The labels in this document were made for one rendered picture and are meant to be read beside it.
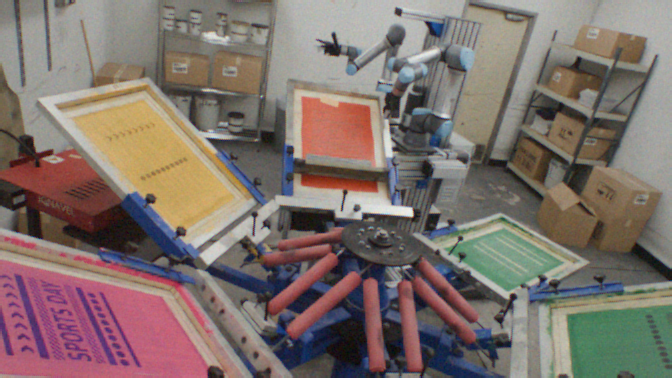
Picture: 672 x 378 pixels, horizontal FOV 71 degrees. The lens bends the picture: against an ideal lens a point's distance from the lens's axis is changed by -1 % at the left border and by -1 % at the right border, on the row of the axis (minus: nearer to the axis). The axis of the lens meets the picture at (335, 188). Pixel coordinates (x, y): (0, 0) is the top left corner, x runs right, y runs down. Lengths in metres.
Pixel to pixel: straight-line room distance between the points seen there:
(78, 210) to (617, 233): 5.06
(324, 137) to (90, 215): 1.22
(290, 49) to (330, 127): 3.46
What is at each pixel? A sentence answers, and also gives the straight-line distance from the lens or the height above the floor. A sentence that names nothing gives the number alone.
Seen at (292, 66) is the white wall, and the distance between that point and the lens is 6.11.
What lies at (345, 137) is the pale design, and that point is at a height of 1.34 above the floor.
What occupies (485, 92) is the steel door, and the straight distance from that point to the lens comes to 6.95.
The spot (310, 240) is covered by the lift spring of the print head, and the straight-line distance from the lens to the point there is 1.93.
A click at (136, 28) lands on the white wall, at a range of 6.17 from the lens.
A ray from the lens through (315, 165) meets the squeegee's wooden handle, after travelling 2.38.
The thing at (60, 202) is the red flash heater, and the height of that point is 1.10.
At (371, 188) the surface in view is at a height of 1.17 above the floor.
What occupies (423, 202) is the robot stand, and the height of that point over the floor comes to 0.76.
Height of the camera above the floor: 2.18
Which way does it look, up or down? 24 degrees down
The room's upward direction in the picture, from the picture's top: 11 degrees clockwise
